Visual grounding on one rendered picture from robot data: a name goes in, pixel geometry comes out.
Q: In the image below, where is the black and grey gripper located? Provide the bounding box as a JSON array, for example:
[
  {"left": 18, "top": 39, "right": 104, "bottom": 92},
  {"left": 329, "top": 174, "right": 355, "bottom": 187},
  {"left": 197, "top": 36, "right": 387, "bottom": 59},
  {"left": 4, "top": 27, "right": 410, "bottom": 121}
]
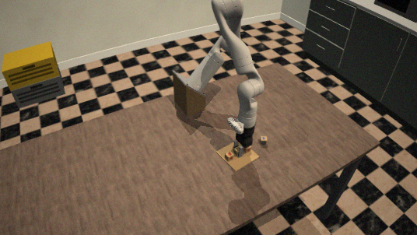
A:
[{"left": 227, "top": 114, "right": 256, "bottom": 157}]

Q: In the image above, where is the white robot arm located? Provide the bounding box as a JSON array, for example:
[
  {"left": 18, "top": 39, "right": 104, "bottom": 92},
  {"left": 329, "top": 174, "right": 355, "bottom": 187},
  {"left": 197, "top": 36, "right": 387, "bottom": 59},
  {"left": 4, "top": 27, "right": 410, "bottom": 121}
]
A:
[{"left": 187, "top": 0, "right": 264, "bottom": 118}]

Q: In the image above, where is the tan flat mat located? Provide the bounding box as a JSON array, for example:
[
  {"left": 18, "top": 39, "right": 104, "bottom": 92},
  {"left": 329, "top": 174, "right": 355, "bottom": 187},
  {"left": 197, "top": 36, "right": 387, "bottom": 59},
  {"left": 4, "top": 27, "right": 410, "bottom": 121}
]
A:
[{"left": 216, "top": 142, "right": 260, "bottom": 171}]

